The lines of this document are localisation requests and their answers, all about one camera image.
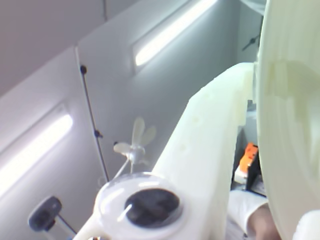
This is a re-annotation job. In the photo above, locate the cream plate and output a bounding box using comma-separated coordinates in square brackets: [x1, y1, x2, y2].
[254, 0, 320, 240]

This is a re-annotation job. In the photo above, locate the thin black pole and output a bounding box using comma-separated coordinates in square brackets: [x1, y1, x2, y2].
[79, 64, 111, 183]

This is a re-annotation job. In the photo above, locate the person's bare forearm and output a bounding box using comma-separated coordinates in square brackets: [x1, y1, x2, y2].
[249, 202, 282, 240]

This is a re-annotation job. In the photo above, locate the orange and black device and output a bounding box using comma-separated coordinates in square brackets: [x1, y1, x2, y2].
[234, 141, 262, 195]

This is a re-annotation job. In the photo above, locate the long ceiling light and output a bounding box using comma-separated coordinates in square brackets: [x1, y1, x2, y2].
[0, 104, 75, 198]
[129, 0, 221, 73]

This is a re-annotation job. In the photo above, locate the black ceiling bracket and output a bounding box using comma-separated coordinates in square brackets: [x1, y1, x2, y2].
[241, 33, 261, 53]

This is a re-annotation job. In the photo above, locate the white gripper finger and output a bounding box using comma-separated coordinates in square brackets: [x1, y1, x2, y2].
[152, 62, 256, 240]

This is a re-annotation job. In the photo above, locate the person in white shirt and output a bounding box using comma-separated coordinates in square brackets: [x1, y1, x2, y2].
[228, 189, 270, 237]

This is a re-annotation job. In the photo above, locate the grey webcam on stand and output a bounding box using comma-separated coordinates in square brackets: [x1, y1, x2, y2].
[27, 195, 78, 236]

